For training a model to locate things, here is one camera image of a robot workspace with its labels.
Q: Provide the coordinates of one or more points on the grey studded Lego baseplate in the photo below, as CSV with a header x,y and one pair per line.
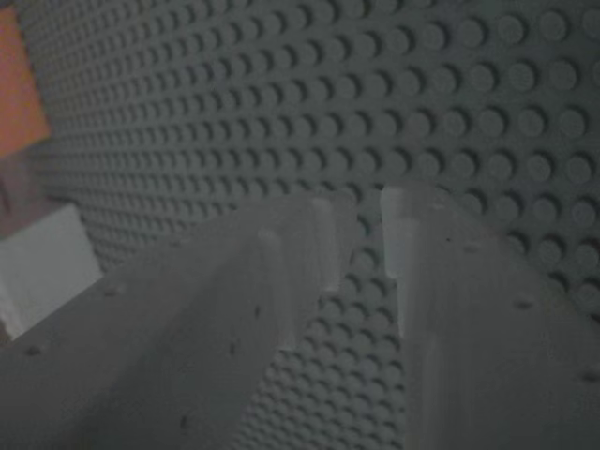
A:
x,y
356,108

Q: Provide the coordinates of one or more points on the white block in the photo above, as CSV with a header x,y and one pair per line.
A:
x,y
42,267

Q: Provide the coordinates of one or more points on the orange block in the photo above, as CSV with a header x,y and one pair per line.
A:
x,y
19,89

